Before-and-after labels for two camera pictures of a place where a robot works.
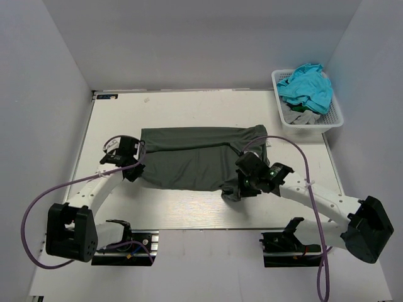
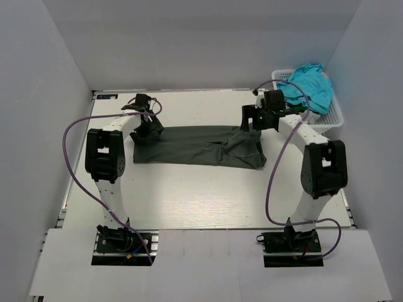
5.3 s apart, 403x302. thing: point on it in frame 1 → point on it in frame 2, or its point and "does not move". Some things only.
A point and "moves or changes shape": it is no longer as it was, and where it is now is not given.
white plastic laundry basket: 333,119 does not move
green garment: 300,108 does not move
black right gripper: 244,192 → 250,111
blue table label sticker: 106,96 does not move
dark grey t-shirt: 199,158 moves or changes shape
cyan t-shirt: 308,84 does not move
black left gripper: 138,171 → 155,126
